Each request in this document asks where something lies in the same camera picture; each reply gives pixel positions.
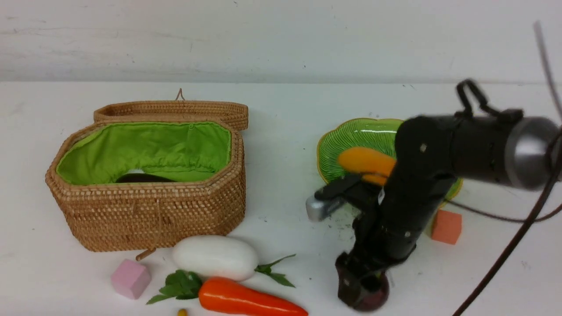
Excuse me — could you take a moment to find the green glass plate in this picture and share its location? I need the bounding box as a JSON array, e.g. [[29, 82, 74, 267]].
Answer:
[[317, 118, 463, 203]]

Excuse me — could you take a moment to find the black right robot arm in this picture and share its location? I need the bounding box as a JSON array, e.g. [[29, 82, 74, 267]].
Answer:
[[336, 79, 561, 316]]

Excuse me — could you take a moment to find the orange yellow mango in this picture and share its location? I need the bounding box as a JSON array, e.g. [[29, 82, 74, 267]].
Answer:
[[337, 147, 396, 186]]

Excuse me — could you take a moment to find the white radish with leaves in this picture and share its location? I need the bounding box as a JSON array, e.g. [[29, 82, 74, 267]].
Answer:
[[171, 235, 295, 287]]

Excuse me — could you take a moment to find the pink foam cube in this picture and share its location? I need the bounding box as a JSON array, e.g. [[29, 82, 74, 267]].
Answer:
[[111, 259, 152, 300]]

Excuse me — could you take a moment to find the woven wicker basket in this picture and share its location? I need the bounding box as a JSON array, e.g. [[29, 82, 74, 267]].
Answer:
[[45, 119, 246, 252]]

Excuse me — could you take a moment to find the dark purple mangosteen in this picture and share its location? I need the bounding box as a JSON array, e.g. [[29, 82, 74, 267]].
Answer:
[[351, 272, 390, 312]]

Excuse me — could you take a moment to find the orange carrot with leaves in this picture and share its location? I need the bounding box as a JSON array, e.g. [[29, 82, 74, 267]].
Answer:
[[146, 269, 308, 316]]

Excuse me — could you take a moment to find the dark robot cable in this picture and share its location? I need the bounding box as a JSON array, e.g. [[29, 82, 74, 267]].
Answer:
[[443, 22, 562, 316]]

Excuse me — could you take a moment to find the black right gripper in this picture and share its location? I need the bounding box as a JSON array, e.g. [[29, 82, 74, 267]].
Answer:
[[335, 206, 418, 308]]

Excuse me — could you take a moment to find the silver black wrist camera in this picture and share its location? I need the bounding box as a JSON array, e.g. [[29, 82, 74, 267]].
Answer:
[[305, 174, 363, 222]]

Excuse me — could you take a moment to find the orange foam cube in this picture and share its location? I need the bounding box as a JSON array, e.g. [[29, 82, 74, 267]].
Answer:
[[430, 209, 462, 245]]

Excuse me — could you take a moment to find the wicker basket lid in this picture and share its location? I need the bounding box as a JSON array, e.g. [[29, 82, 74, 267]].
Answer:
[[93, 89, 249, 131]]

